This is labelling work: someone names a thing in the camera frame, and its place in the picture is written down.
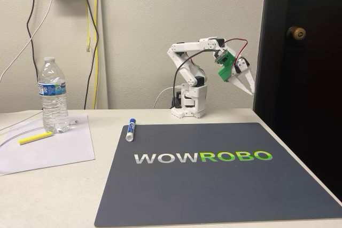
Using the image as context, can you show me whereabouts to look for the yellow cable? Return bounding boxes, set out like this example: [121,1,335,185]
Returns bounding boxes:
[84,0,98,110]

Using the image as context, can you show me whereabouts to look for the red and black wire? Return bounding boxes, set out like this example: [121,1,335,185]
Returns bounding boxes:
[223,38,248,65]

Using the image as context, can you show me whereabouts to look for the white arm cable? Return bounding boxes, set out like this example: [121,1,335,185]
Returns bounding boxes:
[153,87,183,110]

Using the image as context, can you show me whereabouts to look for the white charger cable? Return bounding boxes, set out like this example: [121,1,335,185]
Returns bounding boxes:
[0,0,64,82]

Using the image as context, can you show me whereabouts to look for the yellow stick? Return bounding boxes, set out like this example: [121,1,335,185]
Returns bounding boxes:
[18,131,53,146]

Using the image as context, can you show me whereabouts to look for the clear plastic water bottle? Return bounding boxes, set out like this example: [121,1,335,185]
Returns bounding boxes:
[37,56,71,134]

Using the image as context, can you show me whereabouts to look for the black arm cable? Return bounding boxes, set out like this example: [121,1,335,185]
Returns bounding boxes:
[172,49,217,109]

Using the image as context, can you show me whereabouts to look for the blue dry erase marker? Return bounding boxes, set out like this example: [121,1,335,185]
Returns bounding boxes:
[125,117,136,143]

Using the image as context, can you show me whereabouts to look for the dark grey WOWROBO mat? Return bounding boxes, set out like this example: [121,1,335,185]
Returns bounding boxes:
[94,122,342,228]

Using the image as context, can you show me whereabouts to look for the brass door knob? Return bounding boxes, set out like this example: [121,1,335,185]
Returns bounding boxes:
[286,26,307,41]

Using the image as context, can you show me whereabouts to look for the white cable with connector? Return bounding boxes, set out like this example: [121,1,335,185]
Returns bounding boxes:
[0,110,81,147]

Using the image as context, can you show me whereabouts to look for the black wall cable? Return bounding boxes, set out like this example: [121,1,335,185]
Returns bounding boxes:
[26,0,45,111]
[83,0,100,110]

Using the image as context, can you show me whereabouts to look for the black door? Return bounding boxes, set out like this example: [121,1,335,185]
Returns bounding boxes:
[253,0,342,202]

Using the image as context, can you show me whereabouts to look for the white paper sheet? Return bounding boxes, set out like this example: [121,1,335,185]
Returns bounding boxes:
[0,114,96,177]

